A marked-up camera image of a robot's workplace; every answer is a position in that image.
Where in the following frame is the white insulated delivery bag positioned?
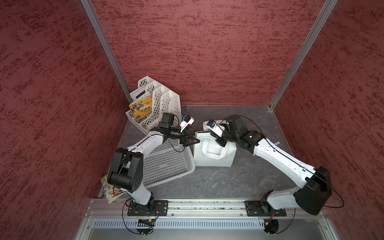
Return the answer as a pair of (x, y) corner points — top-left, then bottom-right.
(193, 121), (237, 168)

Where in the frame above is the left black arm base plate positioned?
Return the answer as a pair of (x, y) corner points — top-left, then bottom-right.
(124, 200), (169, 217)

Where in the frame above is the white perforated plastic basket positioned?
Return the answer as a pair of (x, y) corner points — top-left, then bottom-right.
(143, 140), (196, 188)

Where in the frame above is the yellow illustrated book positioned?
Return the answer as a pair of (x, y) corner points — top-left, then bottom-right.
(130, 97), (153, 123)

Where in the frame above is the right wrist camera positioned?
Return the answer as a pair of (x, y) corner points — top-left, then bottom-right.
(207, 120), (226, 138)

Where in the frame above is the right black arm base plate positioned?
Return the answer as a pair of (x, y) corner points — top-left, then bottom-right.
(244, 201), (287, 218)

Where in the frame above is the white perforated file organizer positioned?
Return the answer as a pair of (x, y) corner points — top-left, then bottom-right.
(126, 76), (182, 134)

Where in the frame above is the aluminium corner post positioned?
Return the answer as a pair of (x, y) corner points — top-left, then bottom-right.
(269, 0), (338, 112)
(81, 0), (132, 101)

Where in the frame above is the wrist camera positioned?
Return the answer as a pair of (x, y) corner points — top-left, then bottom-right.
(207, 120), (226, 138)
(180, 115), (195, 132)

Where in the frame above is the right aluminium corner post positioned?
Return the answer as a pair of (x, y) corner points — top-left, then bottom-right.
(269, 0), (338, 112)

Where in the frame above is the left aluminium corner post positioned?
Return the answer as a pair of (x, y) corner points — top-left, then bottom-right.
(81, 0), (132, 101)

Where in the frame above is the white booklet with blue stripe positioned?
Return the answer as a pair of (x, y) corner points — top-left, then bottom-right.
(130, 83), (154, 102)

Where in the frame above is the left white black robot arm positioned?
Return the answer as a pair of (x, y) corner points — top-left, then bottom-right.
(107, 113), (200, 212)

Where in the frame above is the colourful children's book on table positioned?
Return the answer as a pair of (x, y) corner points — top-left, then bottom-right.
(101, 175), (125, 204)

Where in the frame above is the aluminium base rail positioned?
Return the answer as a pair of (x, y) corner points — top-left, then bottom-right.
(85, 199), (329, 220)

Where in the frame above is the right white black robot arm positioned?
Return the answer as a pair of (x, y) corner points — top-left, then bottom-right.
(207, 115), (333, 215)

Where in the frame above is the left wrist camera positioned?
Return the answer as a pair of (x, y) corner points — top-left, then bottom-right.
(180, 115), (195, 132)

